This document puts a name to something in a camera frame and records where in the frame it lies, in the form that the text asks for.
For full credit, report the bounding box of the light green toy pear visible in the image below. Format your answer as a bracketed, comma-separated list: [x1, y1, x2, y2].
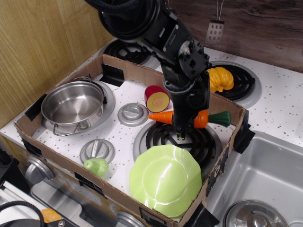
[83, 158, 109, 177]

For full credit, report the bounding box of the silver pot lid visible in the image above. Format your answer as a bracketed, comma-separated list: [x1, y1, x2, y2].
[223, 200, 289, 227]

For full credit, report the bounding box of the orange toy carrot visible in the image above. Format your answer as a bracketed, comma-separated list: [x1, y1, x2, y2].
[148, 110, 232, 129]

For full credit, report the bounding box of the black burner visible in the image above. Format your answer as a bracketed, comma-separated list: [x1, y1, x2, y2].
[133, 122, 223, 180]
[211, 61, 262, 109]
[99, 39, 160, 70]

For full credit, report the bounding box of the black front right burner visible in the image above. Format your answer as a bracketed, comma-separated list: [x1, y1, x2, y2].
[133, 122, 223, 180]

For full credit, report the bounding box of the silver stove knob front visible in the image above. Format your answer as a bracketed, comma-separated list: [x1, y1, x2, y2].
[80, 139, 115, 164]

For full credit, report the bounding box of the black cable loop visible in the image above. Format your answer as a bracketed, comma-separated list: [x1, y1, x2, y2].
[0, 201, 45, 227]

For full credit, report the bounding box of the red yellow toy fruit half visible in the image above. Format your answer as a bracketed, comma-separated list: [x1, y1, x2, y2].
[144, 85, 170, 113]

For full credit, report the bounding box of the stainless steel pot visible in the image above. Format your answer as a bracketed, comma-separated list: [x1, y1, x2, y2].
[41, 78, 105, 136]

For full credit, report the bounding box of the black back left burner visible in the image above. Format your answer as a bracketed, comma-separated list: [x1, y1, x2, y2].
[99, 39, 160, 70]

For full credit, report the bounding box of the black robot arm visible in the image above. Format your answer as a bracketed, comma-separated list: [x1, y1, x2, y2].
[89, 0, 210, 140]

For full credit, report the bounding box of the brown cardboard fence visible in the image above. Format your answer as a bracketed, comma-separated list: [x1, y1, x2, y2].
[14, 55, 250, 227]

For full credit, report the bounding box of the silver oven dial left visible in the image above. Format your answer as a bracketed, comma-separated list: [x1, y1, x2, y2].
[25, 156, 55, 184]

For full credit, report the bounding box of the grey toy sink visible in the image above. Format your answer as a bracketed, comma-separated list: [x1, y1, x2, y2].
[206, 131, 303, 227]

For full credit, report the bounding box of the silver stove knob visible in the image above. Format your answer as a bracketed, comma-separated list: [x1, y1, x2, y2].
[117, 103, 149, 127]
[80, 139, 115, 164]

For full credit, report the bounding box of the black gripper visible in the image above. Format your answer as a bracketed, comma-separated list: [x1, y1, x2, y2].
[163, 71, 210, 140]

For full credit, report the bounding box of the silver stove knob centre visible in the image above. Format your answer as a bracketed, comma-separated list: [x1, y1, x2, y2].
[117, 103, 149, 127]

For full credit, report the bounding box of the light green plastic plate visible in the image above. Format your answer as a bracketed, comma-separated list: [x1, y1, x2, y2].
[129, 145, 202, 218]

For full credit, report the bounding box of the yellow toy pumpkin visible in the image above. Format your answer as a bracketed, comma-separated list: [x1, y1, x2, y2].
[207, 67, 234, 93]

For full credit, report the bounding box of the silver oven dial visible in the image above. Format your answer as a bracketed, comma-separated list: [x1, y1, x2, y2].
[115, 211, 145, 227]
[25, 156, 55, 184]

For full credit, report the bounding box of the silver oven dial front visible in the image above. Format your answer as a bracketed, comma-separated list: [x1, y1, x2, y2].
[115, 211, 145, 227]

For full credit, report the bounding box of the black back right burner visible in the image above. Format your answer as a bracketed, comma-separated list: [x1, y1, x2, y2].
[211, 61, 262, 109]

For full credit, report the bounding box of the hanging metal spatula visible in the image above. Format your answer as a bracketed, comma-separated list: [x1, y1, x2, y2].
[205, 0, 225, 45]

